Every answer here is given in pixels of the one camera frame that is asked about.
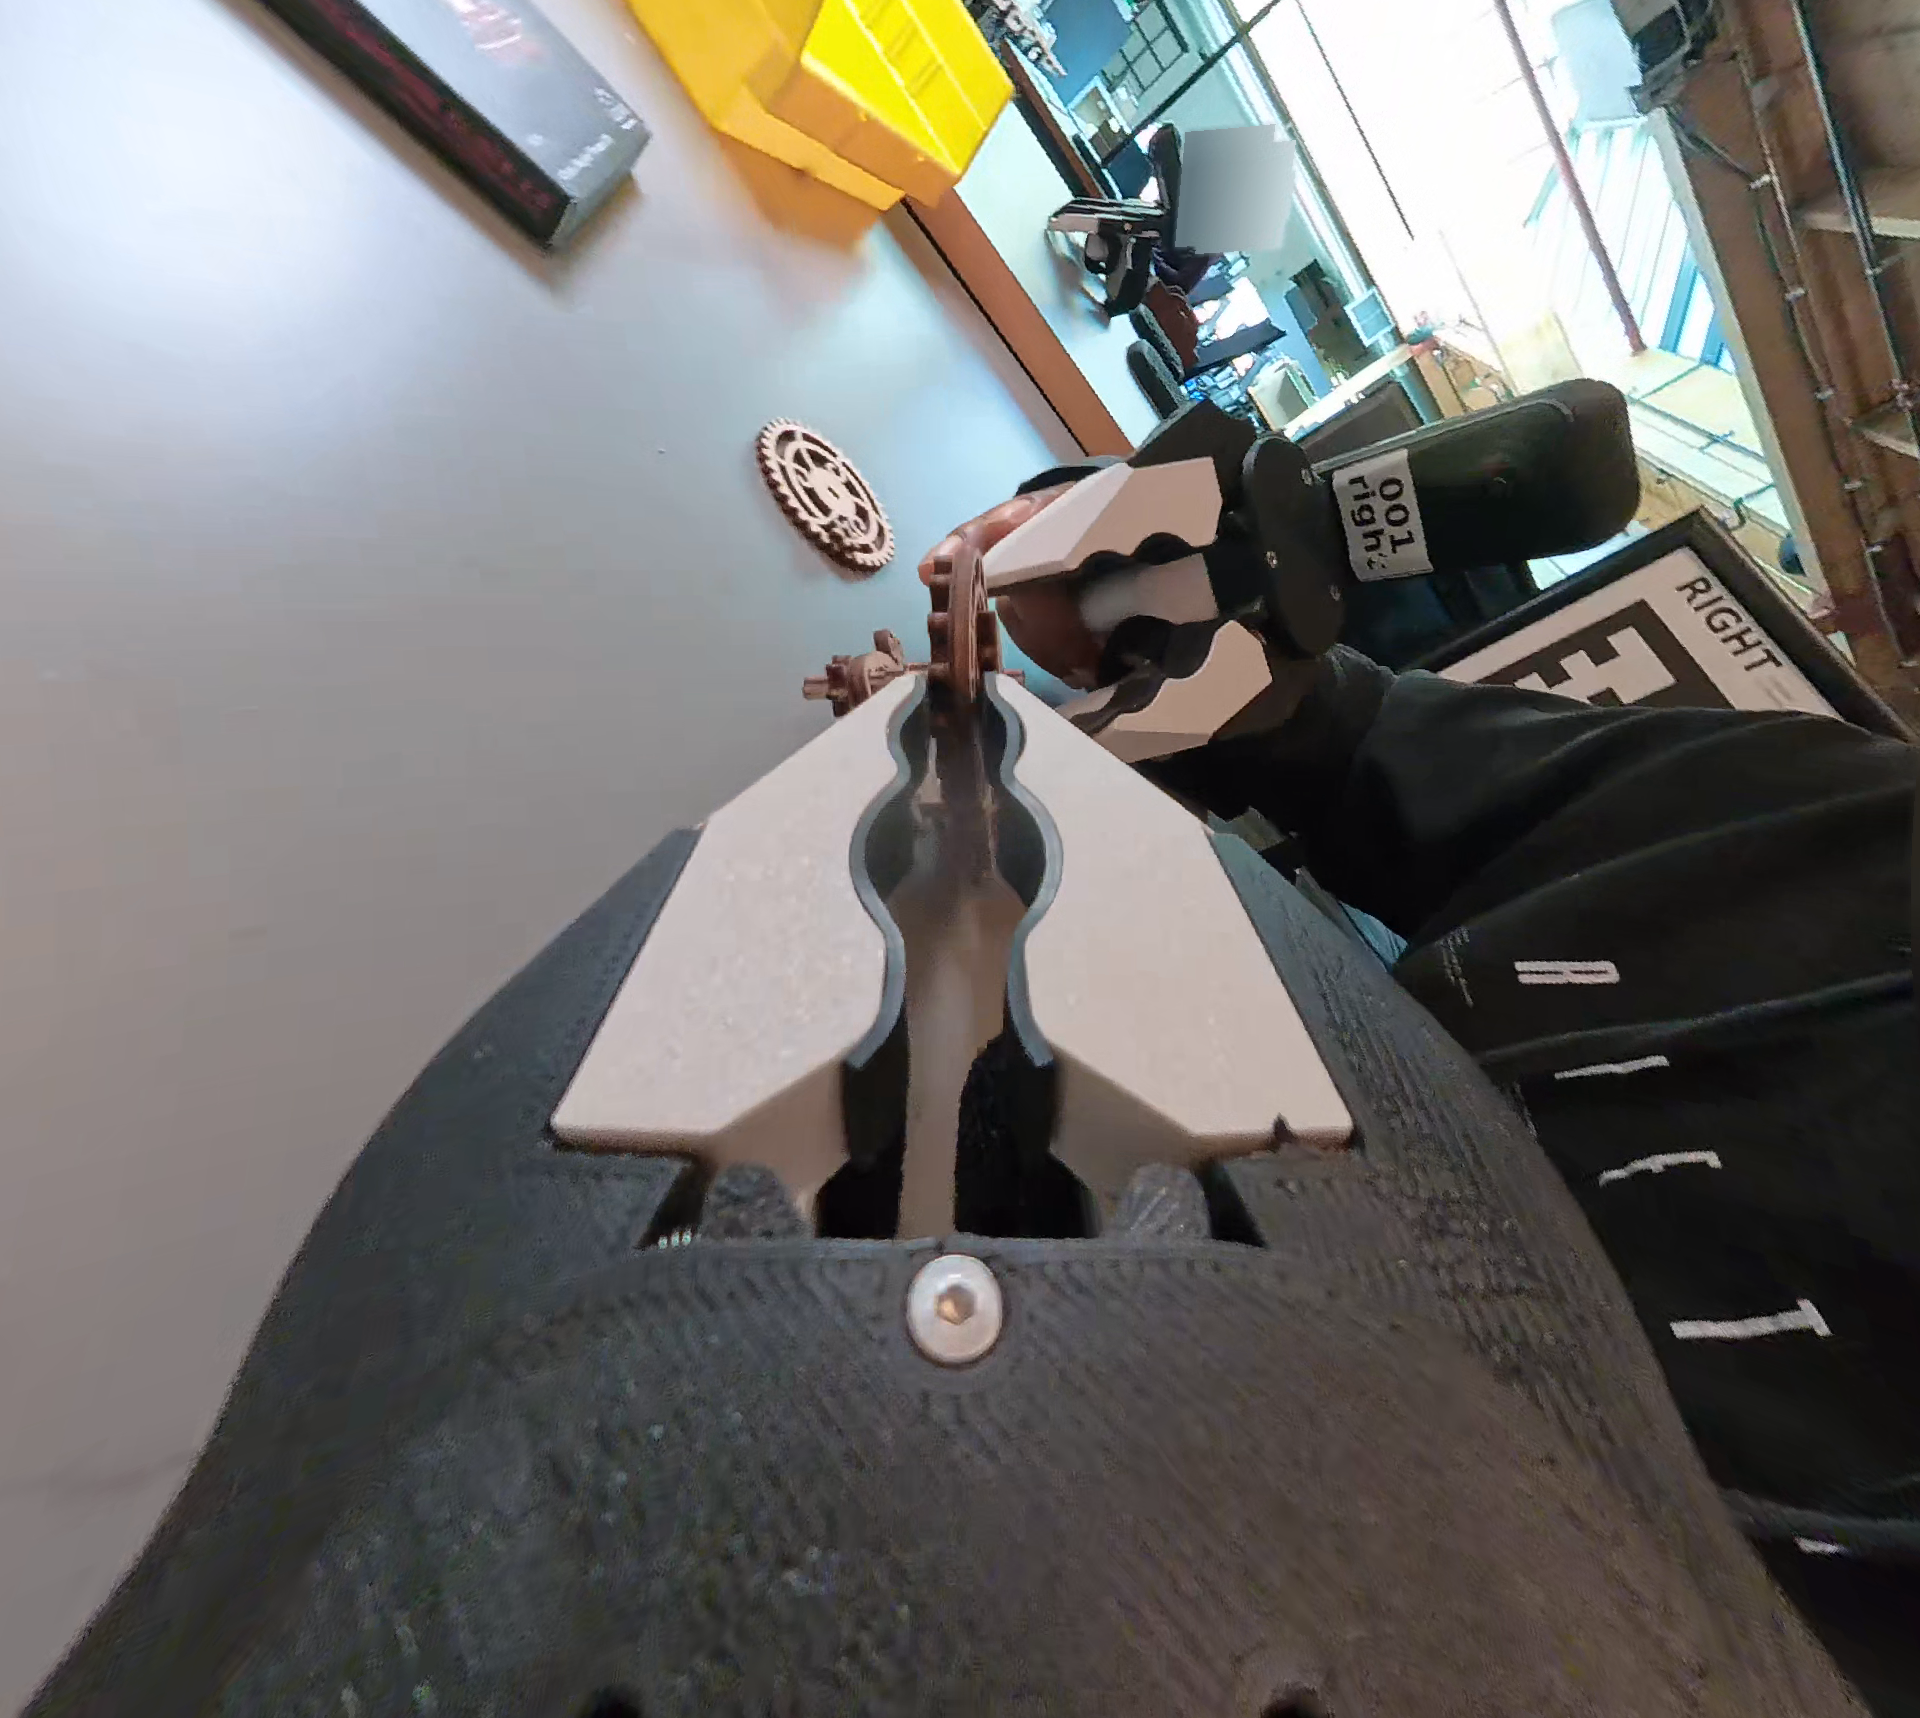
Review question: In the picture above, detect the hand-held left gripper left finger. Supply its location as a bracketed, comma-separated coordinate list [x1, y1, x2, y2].
[549, 676, 924, 1232]

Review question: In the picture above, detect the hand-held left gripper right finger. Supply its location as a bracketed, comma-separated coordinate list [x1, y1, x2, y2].
[978, 676, 1359, 1232]

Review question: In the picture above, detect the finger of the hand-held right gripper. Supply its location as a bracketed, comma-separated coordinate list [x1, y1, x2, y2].
[1067, 614, 1284, 764]
[981, 461, 1223, 591]

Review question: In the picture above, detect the wooden gear clock assembly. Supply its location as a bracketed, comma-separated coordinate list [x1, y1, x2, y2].
[801, 544, 1010, 881]

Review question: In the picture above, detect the wooden gear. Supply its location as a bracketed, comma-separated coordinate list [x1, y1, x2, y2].
[754, 418, 895, 578]

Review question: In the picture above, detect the person's right forearm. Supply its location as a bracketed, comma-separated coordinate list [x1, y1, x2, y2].
[1153, 645, 1920, 1000]

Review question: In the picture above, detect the grey wood-edged background desk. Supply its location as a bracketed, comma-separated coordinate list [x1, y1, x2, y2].
[900, 98, 1187, 461]

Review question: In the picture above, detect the person's right hand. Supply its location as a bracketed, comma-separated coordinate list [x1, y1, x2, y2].
[914, 494, 1120, 688]

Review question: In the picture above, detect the white printed tag sign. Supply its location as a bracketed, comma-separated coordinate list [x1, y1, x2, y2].
[1416, 510, 1908, 739]

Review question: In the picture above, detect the black white stand device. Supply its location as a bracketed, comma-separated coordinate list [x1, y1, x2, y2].
[1044, 190, 1180, 319]

